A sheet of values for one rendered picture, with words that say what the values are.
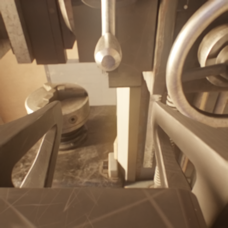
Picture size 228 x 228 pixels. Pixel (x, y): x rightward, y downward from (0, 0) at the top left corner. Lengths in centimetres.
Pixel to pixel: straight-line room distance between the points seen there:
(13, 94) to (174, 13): 457
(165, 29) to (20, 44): 29
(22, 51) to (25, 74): 398
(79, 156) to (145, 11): 67
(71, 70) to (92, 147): 330
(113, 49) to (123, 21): 14
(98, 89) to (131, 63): 392
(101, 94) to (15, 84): 173
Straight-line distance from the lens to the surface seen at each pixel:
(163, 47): 34
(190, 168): 85
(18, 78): 456
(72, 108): 79
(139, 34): 33
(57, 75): 423
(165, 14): 33
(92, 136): 96
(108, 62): 18
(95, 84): 420
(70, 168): 85
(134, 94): 56
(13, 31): 47
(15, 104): 494
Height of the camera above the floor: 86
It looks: level
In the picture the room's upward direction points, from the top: 91 degrees counter-clockwise
